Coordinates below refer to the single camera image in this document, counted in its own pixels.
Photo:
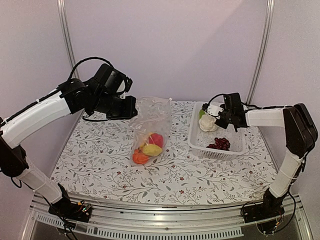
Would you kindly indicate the floral table mat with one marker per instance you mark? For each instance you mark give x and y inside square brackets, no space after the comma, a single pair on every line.
[96,162]

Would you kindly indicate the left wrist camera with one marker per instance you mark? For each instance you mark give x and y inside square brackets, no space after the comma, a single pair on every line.
[125,87]

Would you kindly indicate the dark red toy grapes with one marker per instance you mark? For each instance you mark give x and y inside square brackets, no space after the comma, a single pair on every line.
[220,144]

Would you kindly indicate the front aluminium rail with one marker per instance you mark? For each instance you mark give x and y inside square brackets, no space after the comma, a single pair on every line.
[121,220]

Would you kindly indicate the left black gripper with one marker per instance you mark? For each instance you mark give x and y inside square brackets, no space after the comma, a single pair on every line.
[130,110]

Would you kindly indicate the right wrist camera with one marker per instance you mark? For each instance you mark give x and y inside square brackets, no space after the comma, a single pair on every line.
[212,110]

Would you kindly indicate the red toy bell pepper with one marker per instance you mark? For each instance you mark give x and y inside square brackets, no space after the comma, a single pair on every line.
[156,139]

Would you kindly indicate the clear zip top bag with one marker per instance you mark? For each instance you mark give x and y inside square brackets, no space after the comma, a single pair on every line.
[154,116]

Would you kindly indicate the aluminium frame post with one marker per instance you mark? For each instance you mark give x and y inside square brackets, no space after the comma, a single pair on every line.
[270,4]
[61,7]

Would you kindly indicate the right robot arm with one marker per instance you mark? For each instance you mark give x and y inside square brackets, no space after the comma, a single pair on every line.
[300,132]

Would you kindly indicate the orange toy pumpkin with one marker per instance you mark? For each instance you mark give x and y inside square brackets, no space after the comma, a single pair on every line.
[139,157]

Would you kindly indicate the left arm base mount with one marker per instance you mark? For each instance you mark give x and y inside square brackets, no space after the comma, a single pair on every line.
[64,208]

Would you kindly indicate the right aluminium frame post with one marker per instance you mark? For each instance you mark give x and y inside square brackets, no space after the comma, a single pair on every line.
[270,4]

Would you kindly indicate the white plastic basket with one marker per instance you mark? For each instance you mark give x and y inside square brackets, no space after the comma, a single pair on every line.
[199,140]

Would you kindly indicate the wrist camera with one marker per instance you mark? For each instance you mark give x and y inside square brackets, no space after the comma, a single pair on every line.
[125,87]
[212,110]

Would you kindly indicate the white toy cauliflower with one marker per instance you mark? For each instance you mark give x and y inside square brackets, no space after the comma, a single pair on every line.
[206,122]

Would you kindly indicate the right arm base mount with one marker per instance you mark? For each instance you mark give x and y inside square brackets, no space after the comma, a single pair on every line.
[271,211]

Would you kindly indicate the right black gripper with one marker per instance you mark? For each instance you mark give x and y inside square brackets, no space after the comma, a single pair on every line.
[224,125]

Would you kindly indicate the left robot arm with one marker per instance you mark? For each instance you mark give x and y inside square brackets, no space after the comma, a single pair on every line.
[103,93]

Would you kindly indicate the left aluminium frame post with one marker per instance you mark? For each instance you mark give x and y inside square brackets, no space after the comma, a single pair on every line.
[61,7]

